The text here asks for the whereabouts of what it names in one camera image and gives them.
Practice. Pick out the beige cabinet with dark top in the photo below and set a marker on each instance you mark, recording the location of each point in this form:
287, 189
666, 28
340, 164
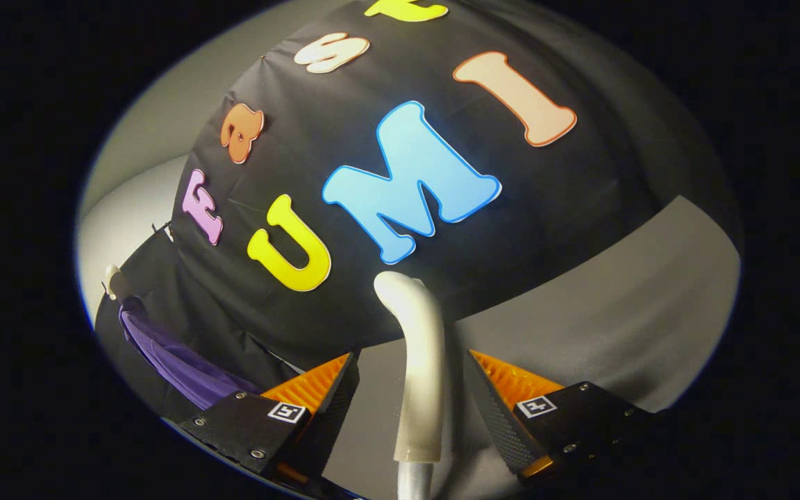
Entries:
615, 312

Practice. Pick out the white clothes hanger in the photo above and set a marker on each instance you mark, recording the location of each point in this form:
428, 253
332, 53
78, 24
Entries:
114, 281

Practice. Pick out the white garment steamer head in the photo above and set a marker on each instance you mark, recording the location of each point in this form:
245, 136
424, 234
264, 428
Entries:
421, 361

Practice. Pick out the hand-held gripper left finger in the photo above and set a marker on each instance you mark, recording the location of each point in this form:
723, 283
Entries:
334, 417

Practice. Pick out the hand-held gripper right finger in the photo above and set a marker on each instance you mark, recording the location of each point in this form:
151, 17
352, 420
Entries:
501, 423

